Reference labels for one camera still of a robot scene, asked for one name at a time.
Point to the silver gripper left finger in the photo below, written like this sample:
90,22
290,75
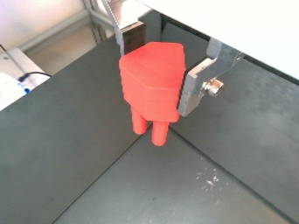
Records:
125,13

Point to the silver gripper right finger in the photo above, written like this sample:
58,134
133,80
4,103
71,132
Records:
201,80

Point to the red three prong block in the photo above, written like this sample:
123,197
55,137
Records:
151,73

